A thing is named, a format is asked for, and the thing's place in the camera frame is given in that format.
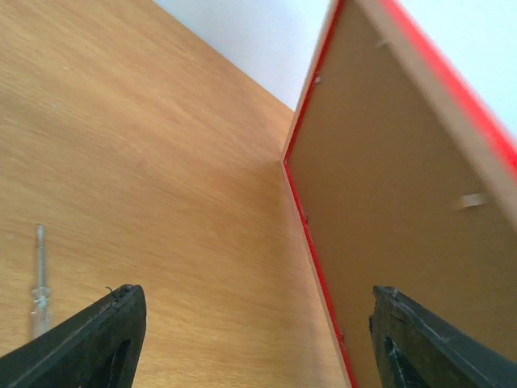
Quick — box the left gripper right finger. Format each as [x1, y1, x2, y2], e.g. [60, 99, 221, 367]
[369, 285, 516, 388]

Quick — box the small clear-handled screwdriver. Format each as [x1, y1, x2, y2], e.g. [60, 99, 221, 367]
[32, 224, 52, 340]

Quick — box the red picture frame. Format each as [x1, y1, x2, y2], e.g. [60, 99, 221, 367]
[284, 1, 516, 387]

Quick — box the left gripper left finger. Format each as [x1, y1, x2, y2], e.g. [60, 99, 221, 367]
[1, 285, 146, 387]

